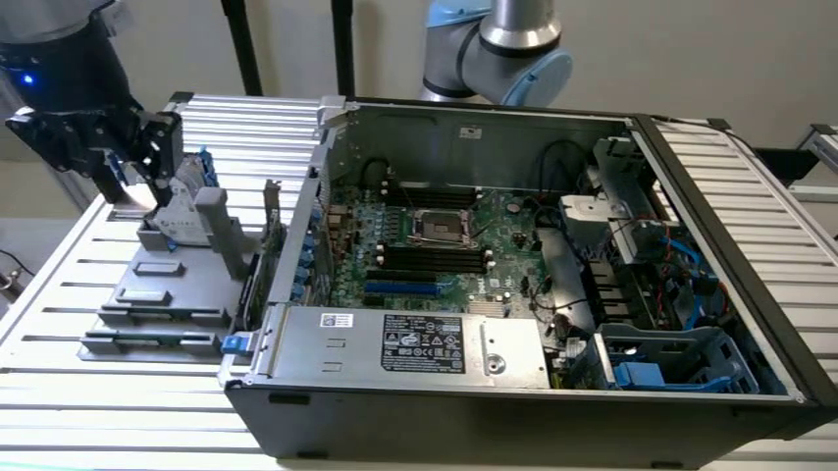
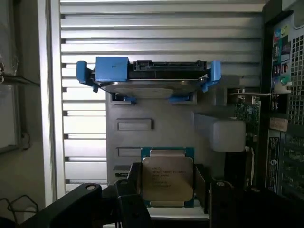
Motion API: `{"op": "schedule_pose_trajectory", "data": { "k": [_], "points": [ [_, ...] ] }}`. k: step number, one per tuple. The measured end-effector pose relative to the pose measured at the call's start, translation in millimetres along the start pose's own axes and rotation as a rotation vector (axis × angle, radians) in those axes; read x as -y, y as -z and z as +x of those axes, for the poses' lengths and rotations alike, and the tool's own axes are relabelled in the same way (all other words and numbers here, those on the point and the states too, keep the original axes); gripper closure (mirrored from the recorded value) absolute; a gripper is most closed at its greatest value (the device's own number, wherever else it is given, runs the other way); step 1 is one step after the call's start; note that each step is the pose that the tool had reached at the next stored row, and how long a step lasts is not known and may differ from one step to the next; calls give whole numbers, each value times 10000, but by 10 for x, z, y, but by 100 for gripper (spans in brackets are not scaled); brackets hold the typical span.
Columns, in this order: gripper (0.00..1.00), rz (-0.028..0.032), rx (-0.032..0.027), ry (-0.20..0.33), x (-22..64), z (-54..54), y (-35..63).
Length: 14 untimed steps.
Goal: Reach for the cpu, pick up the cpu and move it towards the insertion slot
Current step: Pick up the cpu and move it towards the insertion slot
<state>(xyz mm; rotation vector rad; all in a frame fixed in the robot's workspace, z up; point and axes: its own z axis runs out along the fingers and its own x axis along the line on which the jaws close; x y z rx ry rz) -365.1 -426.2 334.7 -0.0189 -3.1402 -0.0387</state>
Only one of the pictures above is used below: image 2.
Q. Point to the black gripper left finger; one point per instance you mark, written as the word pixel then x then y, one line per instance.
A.
pixel 133 209

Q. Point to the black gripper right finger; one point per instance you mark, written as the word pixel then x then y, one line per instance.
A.
pixel 223 204

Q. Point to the grey metal fixture block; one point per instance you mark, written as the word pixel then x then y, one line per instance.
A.
pixel 166 128

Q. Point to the green graphics card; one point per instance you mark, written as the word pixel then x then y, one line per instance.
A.
pixel 247 114

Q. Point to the white plastic clip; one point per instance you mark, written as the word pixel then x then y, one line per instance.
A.
pixel 282 87

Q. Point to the hard disk with blue caddy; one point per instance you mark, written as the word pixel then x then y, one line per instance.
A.
pixel 152 78

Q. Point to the black PC case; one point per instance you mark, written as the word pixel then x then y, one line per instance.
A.
pixel 292 71

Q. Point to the glass cabinet with grey frame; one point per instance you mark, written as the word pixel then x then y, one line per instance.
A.
pixel 12 83

